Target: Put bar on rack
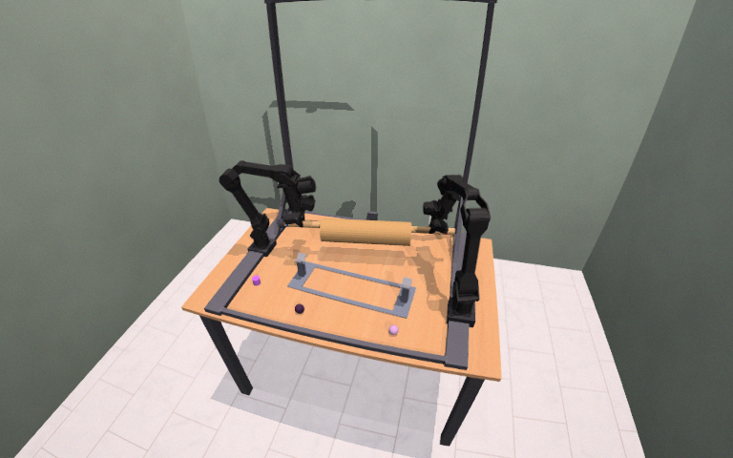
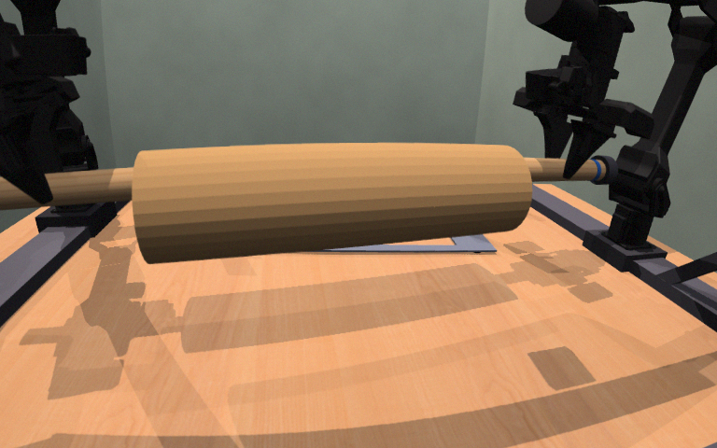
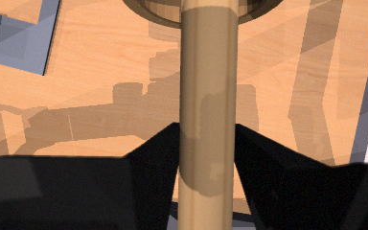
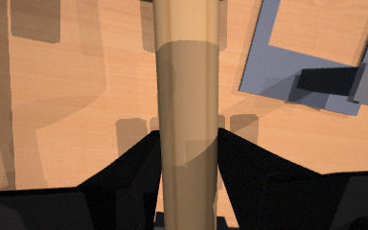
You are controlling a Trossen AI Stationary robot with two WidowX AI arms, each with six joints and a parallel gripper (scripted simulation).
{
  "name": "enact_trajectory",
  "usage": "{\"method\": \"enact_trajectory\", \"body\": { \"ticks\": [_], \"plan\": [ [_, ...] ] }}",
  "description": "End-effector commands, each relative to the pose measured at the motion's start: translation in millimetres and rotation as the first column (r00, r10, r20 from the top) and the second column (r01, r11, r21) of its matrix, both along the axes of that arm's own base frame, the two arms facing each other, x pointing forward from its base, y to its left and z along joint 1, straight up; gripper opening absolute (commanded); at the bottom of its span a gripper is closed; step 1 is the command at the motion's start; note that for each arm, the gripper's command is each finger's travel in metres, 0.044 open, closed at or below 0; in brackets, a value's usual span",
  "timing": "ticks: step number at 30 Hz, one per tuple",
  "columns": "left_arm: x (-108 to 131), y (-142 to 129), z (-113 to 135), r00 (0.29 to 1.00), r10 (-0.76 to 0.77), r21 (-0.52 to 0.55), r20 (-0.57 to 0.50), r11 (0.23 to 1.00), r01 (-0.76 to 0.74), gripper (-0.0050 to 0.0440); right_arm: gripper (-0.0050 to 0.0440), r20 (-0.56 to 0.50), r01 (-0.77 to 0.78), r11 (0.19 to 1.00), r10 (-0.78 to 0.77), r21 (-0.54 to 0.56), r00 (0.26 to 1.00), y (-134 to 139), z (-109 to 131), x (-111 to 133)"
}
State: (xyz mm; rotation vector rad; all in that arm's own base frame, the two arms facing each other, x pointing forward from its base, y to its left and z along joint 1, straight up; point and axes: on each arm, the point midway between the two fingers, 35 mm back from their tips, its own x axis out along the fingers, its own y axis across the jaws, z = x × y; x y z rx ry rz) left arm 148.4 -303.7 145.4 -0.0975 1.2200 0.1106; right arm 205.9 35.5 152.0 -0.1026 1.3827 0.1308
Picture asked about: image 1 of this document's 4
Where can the brown round bar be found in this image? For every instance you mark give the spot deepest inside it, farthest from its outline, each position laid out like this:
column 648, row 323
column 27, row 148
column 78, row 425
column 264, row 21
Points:
column 316, row 224

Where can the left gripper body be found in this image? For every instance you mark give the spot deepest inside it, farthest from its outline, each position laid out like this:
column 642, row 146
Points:
column 438, row 224

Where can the tan paper roll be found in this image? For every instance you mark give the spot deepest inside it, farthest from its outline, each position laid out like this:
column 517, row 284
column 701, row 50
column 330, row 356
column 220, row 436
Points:
column 366, row 231

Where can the black metal overhead frame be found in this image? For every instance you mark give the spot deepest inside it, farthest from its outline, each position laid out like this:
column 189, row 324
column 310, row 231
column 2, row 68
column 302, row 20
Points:
column 278, row 75

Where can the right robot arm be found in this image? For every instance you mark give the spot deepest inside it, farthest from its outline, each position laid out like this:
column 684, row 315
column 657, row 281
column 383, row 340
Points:
column 281, row 173

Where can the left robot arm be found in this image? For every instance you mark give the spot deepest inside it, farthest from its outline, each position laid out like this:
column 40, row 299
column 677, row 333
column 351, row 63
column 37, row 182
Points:
column 475, row 221

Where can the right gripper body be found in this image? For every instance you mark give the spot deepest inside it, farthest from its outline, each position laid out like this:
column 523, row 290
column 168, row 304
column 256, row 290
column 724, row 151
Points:
column 293, row 206

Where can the grey metal rack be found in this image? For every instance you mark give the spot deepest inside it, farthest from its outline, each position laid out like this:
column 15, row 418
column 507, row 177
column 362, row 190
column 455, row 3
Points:
column 400, row 309

